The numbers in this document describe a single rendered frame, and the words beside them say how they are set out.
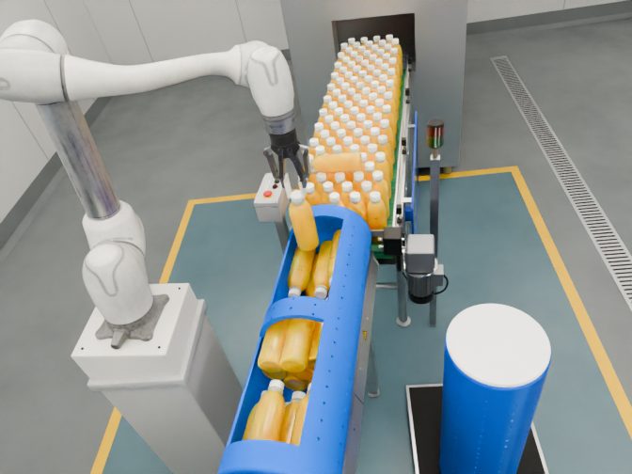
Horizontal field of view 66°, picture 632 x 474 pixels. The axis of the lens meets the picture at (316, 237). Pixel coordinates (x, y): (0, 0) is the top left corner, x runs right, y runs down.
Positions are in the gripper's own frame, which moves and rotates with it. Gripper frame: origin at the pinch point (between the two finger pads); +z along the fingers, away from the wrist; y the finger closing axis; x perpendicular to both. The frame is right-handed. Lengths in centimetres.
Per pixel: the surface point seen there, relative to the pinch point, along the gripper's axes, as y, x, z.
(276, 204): -18.8, 28.9, 30.2
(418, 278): 35, 27, 69
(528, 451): 79, -17, 124
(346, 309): 16.7, -28.2, 21.7
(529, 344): 66, -27, 36
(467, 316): 51, -18, 36
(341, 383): 18, -50, 24
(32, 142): -301, 206, 102
